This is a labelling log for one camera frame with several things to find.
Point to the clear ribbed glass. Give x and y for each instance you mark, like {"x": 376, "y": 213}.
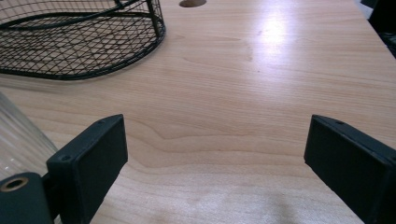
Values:
{"x": 18, "y": 140}

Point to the dark object beside table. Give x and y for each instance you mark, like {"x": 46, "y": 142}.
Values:
{"x": 384, "y": 21}

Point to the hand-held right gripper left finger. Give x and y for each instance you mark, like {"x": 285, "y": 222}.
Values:
{"x": 90, "y": 168}

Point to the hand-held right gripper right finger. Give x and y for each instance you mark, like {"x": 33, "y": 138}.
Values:
{"x": 351, "y": 161}

